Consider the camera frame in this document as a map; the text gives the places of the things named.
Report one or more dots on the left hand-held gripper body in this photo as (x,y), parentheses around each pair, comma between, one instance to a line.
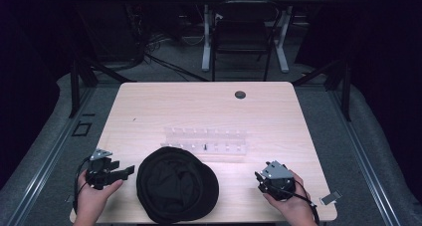
(99,174)

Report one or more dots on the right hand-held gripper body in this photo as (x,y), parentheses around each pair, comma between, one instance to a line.
(277,182)

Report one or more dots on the person's left hand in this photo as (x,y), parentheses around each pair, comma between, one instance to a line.
(94,199)

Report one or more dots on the person's right hand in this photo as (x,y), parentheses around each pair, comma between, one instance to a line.
(295,207)

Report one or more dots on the black tape rectangle on floor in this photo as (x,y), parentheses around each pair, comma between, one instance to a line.
(82,128)

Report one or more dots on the black cap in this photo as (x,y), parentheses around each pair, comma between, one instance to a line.
(177,186)

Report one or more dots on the grey tape strip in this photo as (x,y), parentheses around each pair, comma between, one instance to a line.
(330,197)

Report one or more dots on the clear acrylic rack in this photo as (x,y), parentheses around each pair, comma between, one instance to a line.
(212,141)

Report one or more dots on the grey round table grommet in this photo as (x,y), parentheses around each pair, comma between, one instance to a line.
(240,94)

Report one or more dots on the black chair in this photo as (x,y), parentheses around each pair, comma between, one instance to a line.
(244,30)

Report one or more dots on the black metal frame stand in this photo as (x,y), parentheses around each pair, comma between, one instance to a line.
(346,93)
(75,86)

